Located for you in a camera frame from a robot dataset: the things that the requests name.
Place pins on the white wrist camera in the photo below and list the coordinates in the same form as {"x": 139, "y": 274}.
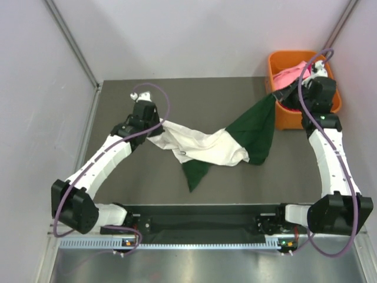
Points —
{"x": 144, "y": 96}
{"x": 318, "y": 69}

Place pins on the pink t shirt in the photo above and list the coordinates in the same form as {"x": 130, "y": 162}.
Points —
{"x": 285, "y": 77}

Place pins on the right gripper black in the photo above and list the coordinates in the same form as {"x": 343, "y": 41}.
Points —
{"x": 284, "y": 95}

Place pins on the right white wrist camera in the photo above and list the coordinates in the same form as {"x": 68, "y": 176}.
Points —
{"x": 318, "y": 69}

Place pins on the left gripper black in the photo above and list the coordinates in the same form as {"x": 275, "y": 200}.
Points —
{"x": 156, "y": 132}

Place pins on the white and green t shirt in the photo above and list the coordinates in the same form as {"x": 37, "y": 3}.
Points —
{"x": 248, "y": 139}

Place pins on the aluminium frame rail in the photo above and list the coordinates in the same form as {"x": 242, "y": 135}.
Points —
{"x": 63, "y": 229}

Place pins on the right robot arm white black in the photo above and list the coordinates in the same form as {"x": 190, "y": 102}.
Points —
{"x": 341, "y": 210}

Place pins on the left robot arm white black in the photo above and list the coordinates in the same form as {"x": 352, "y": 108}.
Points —
{"x": 72, "y": 200}

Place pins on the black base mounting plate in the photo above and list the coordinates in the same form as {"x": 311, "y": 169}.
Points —
{"x": 234, "y": 223}

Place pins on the red t shirt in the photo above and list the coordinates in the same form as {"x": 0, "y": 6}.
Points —
{"x": 290, "y": 107}

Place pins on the grey slotted cable duct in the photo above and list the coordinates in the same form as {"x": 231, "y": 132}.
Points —
{"x": 129, "y": 243}

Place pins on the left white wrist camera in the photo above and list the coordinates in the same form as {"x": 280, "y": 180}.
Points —
{"x": 144, "y": 96}

